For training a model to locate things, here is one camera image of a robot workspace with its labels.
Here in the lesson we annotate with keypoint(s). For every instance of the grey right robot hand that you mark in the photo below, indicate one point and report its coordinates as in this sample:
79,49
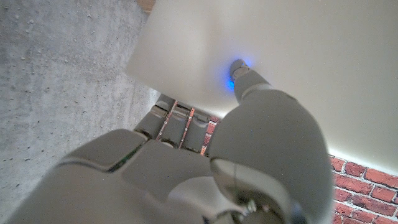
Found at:
264,140

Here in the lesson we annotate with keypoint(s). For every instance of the cream memory foam sheet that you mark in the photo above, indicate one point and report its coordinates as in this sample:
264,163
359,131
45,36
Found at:
311,62

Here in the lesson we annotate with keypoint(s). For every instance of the red brick printed backdrop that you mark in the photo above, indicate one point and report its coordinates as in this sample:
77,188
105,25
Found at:
367,193

